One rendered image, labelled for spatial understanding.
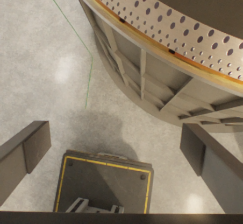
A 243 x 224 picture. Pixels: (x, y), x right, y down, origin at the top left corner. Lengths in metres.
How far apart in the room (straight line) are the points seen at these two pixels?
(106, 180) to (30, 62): 1.44
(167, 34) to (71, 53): 1.53
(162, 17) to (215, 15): 0.12
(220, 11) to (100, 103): 1.39
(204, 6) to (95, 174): 1.22
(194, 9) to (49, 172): 1.75
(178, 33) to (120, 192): 1.15
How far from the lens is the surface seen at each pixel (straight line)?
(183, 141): 0.16
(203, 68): 0.49
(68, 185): 1.48
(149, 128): 1.62
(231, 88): 0.52
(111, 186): 1.38
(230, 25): 0.47
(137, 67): 0.89
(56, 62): 1.97
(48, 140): 0.17
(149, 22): 0.50
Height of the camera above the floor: 1.62
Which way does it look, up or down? 79 degrees down
